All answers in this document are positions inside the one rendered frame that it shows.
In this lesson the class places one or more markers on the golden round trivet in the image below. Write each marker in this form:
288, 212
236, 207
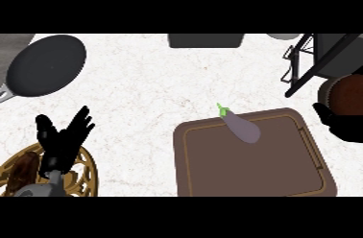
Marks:
87, 171

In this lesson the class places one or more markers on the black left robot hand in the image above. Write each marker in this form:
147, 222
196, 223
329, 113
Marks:
60, 142

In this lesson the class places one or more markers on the purple eggplant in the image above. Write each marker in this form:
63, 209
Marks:
245, 128

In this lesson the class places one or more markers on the pale grey round bowl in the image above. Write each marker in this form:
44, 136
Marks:
283, 35

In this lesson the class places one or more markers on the dark grey frying pan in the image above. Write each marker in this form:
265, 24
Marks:
47, 66

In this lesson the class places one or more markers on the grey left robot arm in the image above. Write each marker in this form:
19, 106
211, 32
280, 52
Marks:
40, 189

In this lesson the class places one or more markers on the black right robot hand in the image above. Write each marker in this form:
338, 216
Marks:
350, 128

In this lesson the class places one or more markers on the dark grey box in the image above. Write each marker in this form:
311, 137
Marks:
205, 40

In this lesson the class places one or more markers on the brown rectangular tray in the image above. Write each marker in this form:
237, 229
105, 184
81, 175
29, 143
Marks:
249, 168

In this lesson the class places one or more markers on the brown bread loaf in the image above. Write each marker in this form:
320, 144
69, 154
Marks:
21, 171

